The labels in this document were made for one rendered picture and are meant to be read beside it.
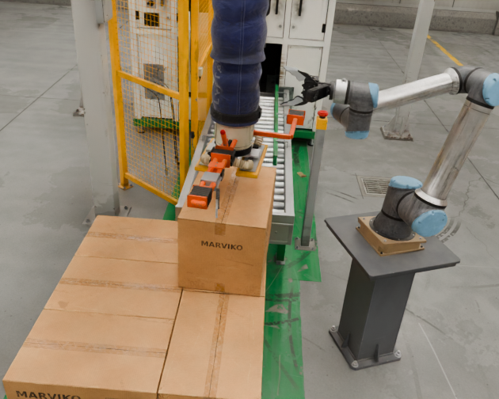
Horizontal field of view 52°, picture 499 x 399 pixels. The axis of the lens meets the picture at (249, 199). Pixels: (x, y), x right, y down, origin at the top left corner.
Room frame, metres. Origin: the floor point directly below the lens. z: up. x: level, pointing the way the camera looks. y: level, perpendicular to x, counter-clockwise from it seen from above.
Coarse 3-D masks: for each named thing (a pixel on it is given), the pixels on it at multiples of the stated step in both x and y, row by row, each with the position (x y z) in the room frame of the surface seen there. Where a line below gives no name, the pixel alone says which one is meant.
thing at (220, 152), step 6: (216, 150) 1.97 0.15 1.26; (222, 150) 1.98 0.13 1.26; (228, 150) 1.98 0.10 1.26; (234, 150) 1.97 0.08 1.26; (210, 156) 1.93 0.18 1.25; (216, 156) 1.92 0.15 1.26; (222, 156) 1.92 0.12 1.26; (228, 156) 1.91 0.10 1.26; (234, 156) 1.98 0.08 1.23; (228, 162) 1.91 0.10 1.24
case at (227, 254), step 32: (224, 192) 2.17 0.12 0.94; (256, 192) 2.19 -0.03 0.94; (192, 224) 1.91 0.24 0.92; (224, 224) 1.90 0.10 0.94; (256, 224) 1.91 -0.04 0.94; (192, 256) 1.91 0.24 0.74; (224, 256) 1.90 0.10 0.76; (256, 256) 1.88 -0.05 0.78; (192, 288) 1.91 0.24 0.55; (224, 288) 1.90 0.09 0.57; (256, 288) 1.88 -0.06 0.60
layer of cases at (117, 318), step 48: (96, 240) 2.25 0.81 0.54; (144, 240) 2.28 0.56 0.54; (96, 288) 1.87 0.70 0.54; (144, 288) 1.89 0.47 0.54; (48, 336) 1.54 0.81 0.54; (96, 336) 1.56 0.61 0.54; (144, 336) 1.58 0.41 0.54; (192, 336) 1.60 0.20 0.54; (240, 336) 1.62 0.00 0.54; (48, 384) 1.31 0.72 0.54; (96, 384) 1.32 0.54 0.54; (144, 384) 1.34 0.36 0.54; (192, 384) 1.35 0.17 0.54; (240, 384) 1.37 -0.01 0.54
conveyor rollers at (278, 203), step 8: (264, 104) 4.55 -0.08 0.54; (272, 104) 4.56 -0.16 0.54; (264, 112) 4.37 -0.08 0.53; (272, 112) 4.37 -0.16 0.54; (280, 112) 4.37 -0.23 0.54; (264, 120) 4.19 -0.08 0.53; (272, 120) 4.19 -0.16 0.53; (280, 120) 4.19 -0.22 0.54; (256, 128) 3.95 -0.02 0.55; (264, 128) 4.01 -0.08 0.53; (272, 128) 4.01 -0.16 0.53; (280, 128) 4.01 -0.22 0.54; (264, 136) 3.83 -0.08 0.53; (272, 144) 3.66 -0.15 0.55; (280, 144) 3.67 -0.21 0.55; (272, 152) 3.56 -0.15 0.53; (280, 152) 3.56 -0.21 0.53; (264, 160) 3.38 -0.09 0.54; (280, 160) 3.39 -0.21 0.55; (280, 168) 3.29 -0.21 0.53; (280, 176) 3.13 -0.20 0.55; (280, 184) 3.02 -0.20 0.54; (280, 192) 2.93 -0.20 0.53; (280, 200) 2.84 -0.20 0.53; (272, 208) 2.75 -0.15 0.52; (280, 208) 2.75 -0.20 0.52
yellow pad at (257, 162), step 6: (252, 144) 2.33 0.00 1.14; (264, 144) 2.35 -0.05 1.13; (264, 150) 2.28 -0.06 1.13; (264, 156) 2.22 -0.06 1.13; (258, 162) 2.14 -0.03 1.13; (240, 168) 2.08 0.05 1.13; (258, 168) 2.09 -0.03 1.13; (240, 174) 2.03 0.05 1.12; (246, 174) 2.03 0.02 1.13; (252, 174) 2.03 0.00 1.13; (258, 174) 2.06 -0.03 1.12
